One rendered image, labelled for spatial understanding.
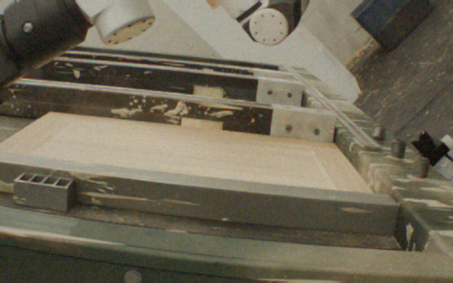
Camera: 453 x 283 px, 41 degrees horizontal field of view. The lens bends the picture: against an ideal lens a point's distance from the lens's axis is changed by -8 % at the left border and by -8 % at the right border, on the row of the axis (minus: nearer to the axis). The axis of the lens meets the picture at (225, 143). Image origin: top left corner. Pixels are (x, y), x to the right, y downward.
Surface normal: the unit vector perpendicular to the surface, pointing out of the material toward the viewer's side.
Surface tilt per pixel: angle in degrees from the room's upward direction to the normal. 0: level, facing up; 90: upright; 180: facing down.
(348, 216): 90
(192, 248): 52
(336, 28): 90
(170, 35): 90
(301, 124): 90
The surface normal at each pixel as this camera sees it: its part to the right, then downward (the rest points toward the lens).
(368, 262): 0.11, -0.97
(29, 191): 0.00, 0.18
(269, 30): -0.23, 0.43
